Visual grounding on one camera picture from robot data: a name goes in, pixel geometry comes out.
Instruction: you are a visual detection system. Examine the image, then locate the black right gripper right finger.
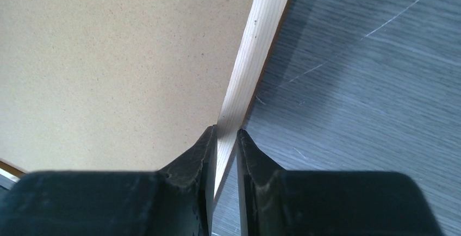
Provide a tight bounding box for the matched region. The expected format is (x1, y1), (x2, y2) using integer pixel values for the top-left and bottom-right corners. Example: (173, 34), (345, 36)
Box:
(236, 129), (443, 235)

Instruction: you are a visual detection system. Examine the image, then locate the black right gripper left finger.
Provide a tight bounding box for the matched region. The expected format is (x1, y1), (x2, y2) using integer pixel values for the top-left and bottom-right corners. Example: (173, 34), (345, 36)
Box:
(1, 126), (217, 235)

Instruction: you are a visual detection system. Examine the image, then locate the wooden picture frame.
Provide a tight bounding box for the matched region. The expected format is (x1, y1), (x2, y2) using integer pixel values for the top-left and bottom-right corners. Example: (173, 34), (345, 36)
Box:
(0, 0), (299, 201)

